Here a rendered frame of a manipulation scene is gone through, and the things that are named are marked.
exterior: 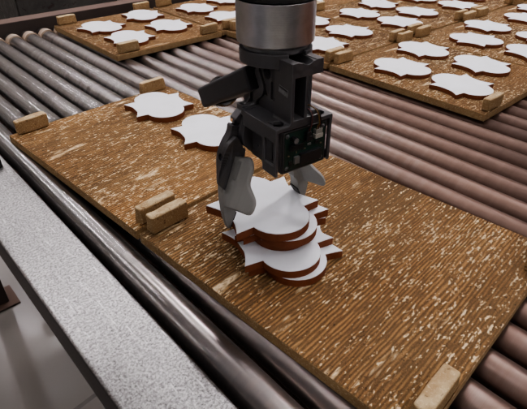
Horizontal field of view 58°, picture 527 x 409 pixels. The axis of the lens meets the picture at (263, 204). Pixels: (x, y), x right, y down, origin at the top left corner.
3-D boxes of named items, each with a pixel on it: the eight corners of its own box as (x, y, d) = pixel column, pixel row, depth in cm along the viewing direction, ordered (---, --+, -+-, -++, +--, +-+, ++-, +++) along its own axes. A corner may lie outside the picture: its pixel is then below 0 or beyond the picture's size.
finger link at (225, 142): (213, 188, 52) (240, 111, 49) (205, 182, 53) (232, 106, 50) (246, 191, 55) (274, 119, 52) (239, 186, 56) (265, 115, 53)
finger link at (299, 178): (324, 216, 58) (301, 165, 52) (294, 194, 62) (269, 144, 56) (342, 200, 59) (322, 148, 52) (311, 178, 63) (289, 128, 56)
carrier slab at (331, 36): (326, 69, 121) (326, 52, 119) (226, 36, 146) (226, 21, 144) (407, 43, 140) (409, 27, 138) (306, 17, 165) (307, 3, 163)
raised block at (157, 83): (143, 96, 103) (141, 83, 101) (138, 93, 104) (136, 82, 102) (166, 88, 106) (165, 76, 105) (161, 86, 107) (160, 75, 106)
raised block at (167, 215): (154, 236, 63) (151, 219, 61) (146, 230, 64) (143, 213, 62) (189, 217, 66) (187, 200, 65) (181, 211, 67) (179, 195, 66)
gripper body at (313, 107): (272, 185, 48) (274, 66, 41) (227, 151, 54) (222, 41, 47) (330, 163, 51) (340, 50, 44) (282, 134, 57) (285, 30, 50)
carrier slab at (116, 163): (137, 240, 65) (136, 230, 64) (10, 143, 88) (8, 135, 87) (304, 151, 85) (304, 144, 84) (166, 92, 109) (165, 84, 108)
